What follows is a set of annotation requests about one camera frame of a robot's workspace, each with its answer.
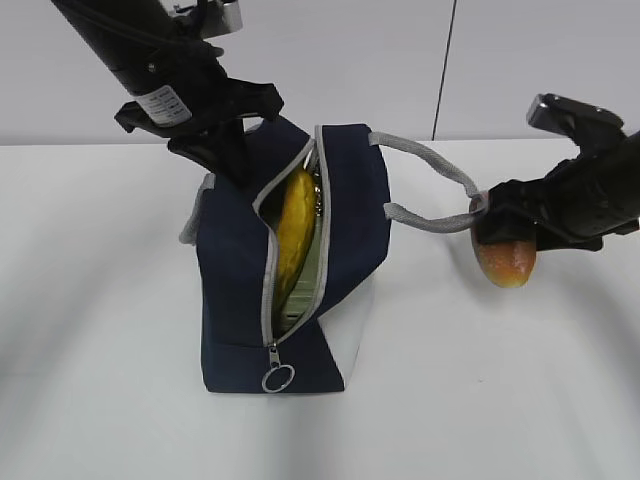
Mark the brown bread roll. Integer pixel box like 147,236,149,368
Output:
470,225,537,289

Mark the navy and white lunch bag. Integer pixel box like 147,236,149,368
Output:
181,119,487,394

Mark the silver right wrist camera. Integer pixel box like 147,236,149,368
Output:
526,93,626,151

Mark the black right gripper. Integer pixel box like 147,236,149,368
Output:
479,149,635,250

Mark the yellow banana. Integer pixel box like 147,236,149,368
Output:
274,167,316,308

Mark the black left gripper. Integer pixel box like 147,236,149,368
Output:
113,39,284,186

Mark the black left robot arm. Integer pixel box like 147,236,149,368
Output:
54,1,284,186

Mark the green lidded lunch box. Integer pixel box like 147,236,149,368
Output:
261,200,317,336

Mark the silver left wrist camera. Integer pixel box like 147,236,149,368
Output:
168,0,243,39

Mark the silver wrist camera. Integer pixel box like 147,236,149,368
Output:
168,0,243,39
526,93,626,151

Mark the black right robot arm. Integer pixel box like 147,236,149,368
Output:
475,134,639,252

